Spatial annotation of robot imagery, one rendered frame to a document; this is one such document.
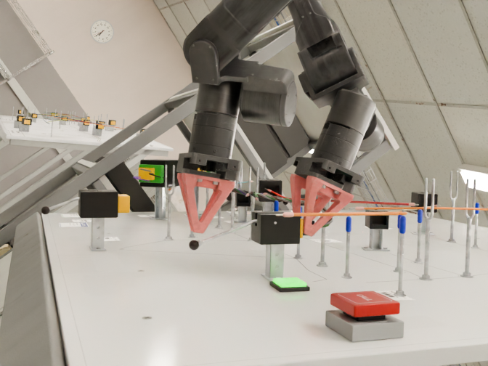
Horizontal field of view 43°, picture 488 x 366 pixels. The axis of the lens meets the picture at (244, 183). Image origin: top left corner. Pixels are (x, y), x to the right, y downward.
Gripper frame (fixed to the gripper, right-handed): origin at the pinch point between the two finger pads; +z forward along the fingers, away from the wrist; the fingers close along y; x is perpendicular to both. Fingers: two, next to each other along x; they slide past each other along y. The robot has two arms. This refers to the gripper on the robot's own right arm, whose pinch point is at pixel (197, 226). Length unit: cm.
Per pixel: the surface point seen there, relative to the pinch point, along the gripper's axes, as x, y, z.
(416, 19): -176, 270, -129
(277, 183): -27, 50, -8
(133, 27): -33, 742, -191
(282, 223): -11.0, -1.6, -2.1
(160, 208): -6, 71, 2
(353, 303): -10.1, -26.4, 3.2
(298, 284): -12.4, -7.0, 4.9
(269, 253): -10.3, -0.1, 2.2
